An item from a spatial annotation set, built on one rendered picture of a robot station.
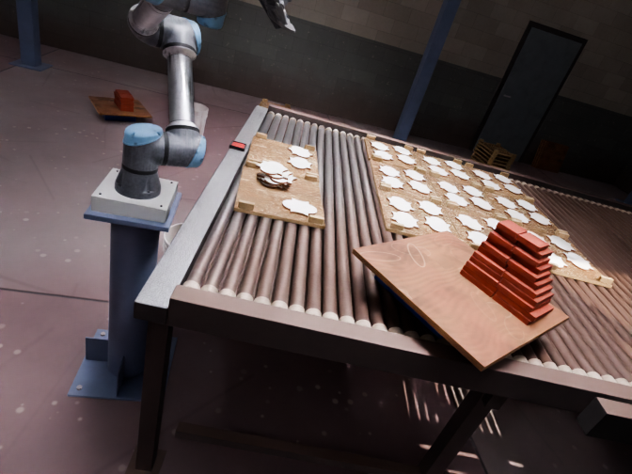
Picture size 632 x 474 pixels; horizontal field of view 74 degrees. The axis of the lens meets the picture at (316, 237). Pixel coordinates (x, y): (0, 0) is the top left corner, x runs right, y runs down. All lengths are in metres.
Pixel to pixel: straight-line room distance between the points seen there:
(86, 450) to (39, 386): 0.38
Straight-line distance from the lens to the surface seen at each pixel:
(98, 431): 2.01
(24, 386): 2.19
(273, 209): 1.61
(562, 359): 1.57
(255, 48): 6.87
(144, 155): 1.50
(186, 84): 1.62
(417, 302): 1.19
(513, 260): 1.37
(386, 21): 7.05
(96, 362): 2.21
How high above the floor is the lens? 1.68
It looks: 30 degrees down
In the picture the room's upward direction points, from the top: 18 degrees clockwise
